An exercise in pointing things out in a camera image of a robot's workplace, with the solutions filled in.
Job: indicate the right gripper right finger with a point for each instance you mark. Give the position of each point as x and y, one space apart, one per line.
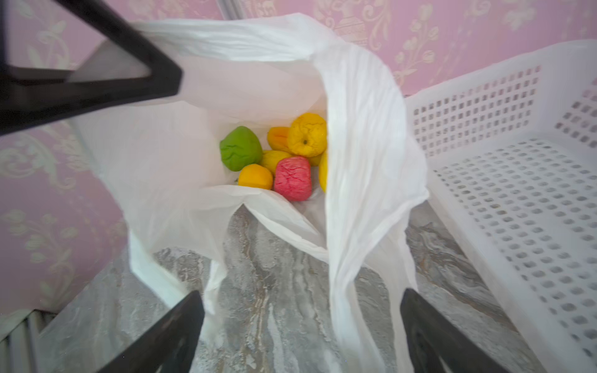
435 345

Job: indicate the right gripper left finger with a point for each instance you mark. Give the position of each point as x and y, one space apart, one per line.
169 345

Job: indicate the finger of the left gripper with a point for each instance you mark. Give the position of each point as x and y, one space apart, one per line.
32 97

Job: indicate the small orange toy fruit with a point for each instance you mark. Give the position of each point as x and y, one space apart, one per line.
256 176

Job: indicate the red toy apple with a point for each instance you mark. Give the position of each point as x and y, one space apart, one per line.
293 179

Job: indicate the white plastic bag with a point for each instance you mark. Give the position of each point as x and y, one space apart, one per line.
283 117

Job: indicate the white plastic basket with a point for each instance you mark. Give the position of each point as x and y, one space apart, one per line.
511 153

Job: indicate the yellow toy banana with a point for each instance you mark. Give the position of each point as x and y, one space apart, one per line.
323 170

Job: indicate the green toy apple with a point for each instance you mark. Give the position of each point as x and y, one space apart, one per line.
240 148

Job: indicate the yellow toy lemon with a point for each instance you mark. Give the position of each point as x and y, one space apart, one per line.
271 158

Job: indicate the yellow toy orange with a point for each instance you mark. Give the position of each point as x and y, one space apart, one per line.
307 135

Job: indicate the orange toy mango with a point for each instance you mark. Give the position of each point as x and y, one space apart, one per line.
277 138

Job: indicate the left aluminium corner post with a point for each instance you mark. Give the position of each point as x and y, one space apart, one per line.
230 9

